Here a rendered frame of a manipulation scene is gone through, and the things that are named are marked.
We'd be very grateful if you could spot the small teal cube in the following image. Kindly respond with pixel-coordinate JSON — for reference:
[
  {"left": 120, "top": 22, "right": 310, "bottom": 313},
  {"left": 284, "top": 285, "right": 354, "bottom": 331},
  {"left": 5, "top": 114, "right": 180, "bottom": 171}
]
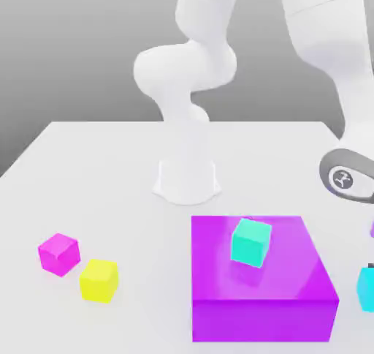
[{"left": 230, "top": 217, "right": 273, "bottom": 269}]

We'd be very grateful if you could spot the small yellow cube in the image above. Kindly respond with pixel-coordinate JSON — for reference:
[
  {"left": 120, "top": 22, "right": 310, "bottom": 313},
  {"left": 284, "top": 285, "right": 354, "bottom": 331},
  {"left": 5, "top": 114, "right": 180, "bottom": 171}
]
[{"left": 79, "top": 258, "right": 120, "bottom": 304}]

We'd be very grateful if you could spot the small magenta cube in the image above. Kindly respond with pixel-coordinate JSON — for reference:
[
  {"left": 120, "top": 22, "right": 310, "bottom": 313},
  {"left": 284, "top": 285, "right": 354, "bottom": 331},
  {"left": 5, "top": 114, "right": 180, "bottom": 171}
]
[{"left": 37, "top": 233, "right": 82, "bottom": 278}]

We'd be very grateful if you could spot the small cyan cube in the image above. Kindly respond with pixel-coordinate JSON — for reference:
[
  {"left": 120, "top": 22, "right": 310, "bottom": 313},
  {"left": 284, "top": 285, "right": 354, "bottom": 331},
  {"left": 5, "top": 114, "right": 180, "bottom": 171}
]
[{"left": 356, "top": 266, "right": 374, "bottom": 313}]

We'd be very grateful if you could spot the large purple box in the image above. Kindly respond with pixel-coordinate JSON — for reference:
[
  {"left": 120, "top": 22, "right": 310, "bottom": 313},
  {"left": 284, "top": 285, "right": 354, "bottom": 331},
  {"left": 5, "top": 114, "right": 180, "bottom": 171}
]
[{"left": 191, "top": 215, "right": 340, "bottom": 344}]

